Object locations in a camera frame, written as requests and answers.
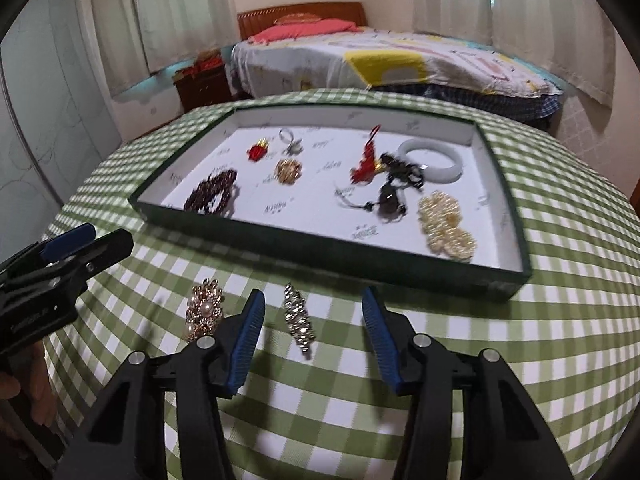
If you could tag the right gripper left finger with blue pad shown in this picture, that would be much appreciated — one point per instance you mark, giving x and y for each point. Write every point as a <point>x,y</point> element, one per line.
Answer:
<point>245,333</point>

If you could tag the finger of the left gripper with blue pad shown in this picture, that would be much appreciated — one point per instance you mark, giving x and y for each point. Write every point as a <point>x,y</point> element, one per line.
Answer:
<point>68,243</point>
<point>96,257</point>

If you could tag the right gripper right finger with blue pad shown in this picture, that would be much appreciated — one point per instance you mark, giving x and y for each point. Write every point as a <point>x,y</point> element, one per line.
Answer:
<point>379,322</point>

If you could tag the silver rhinestone hair clip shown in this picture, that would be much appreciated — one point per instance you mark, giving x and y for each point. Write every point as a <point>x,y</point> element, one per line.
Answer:
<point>297,319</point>

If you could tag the pearl gold cluster brooch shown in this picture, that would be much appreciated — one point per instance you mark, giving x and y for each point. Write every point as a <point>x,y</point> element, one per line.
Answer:
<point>204,310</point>

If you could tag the white pearl bead cluster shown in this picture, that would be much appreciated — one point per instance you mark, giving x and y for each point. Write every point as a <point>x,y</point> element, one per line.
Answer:
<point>440,217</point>

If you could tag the rose gold flower brooch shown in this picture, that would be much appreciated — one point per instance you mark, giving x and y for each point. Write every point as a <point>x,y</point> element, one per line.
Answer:
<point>288,171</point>

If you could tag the red knot gold coin charm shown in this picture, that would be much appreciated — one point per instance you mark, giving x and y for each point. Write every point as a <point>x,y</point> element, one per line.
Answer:
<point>370,165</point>

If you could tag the small red tassel charm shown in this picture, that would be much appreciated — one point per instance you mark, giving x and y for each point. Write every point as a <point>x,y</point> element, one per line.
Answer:
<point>258,150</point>

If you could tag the white jade bangle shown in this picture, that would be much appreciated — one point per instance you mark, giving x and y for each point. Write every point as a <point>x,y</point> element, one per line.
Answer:
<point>433,174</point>

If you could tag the person's left hand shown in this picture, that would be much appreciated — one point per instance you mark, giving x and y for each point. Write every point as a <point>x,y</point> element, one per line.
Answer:
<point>35,382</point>

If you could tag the glass sliding wardrobe door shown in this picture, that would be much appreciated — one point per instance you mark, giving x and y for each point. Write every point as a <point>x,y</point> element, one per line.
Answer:
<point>55,125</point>

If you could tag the green shallow box tray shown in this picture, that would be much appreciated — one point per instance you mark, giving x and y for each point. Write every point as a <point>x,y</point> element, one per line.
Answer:
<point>211,190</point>

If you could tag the dark wooden nightstand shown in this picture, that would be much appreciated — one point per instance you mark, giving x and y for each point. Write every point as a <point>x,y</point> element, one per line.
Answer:
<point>197,88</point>

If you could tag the red boxes on nightstand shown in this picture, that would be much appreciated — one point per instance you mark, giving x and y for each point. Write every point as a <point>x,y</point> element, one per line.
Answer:
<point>206,61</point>

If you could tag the white curtain left window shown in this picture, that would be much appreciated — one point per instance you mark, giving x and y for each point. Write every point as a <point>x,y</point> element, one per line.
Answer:
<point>139,38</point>

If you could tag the white curtain window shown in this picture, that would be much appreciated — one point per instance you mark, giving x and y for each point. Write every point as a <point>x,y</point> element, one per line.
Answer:
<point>572,39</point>
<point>139,38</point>

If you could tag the wooden headboard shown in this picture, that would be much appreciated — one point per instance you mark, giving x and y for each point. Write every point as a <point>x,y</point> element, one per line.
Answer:
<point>252,22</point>

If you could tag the bed with patterned sheet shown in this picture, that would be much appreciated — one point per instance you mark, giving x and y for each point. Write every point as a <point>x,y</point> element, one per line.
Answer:
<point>436,67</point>

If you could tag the red pillow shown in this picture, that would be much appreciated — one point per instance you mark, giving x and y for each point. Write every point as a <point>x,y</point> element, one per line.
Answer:
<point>300,30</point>

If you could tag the white curtain right window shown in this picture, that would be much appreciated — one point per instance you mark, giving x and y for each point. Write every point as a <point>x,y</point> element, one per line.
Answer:
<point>572,39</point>

